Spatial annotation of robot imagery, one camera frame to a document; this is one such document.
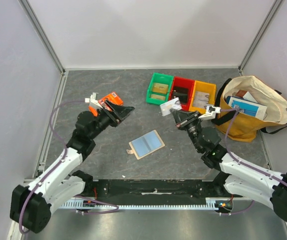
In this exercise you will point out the white VIP card from holder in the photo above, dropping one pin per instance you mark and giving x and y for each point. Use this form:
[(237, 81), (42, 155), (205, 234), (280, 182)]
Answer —
[(173, 104)]

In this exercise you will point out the black card in red bin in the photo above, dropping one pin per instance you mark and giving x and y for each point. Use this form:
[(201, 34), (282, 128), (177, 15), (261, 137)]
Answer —
[(180, 90)]

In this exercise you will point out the yellow plastic bin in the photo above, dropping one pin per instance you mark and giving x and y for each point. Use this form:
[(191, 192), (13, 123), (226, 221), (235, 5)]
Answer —
[(203, 87)]

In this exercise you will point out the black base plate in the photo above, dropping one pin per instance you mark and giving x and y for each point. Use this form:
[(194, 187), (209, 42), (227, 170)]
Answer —
[(154, 191)]

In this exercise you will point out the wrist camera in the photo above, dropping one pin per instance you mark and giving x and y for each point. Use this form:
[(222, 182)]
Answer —
[(92, 101), (210, 113)]

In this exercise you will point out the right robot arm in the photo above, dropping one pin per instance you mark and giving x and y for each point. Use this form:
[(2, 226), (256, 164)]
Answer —
[(240, 177)]

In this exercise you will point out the blue white box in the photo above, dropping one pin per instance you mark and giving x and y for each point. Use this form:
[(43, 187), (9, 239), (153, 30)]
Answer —
[(247, 107)]

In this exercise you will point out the white slotted cable duct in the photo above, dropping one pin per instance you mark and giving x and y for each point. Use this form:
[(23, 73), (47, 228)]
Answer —
[(80, 204)]

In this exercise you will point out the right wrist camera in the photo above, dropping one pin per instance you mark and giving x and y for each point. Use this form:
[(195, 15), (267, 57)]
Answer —
[(210, 113)]

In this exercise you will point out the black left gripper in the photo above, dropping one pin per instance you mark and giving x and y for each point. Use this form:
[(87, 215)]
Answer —
[(118, 114)]

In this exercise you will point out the beige card holder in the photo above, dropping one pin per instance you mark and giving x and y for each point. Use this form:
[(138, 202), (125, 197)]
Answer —
[(145, 145)]

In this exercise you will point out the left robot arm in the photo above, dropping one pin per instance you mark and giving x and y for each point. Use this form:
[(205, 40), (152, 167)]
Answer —
[(33, 205)]

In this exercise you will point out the red plastic bin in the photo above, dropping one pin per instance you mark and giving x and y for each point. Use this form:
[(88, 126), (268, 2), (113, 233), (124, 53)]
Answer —
[(183, 82)]

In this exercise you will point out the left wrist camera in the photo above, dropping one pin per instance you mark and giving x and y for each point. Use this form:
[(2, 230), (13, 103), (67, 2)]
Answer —
[(92, 101)]

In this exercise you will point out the brown box in bag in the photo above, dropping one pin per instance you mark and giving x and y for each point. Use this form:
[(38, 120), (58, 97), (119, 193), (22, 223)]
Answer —
[(241, 93)]

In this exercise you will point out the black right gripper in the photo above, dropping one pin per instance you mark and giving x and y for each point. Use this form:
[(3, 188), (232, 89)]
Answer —
[(186, 122)]

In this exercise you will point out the green plastic bin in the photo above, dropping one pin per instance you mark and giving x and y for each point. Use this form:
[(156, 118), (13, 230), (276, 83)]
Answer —
[(160, 78)]

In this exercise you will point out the yellow canvas tote bag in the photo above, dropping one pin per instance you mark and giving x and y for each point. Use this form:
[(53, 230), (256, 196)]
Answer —
[(243, 128)]

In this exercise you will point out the gold card in green bin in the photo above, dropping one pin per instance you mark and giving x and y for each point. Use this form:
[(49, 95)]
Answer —
[(160, 88)]

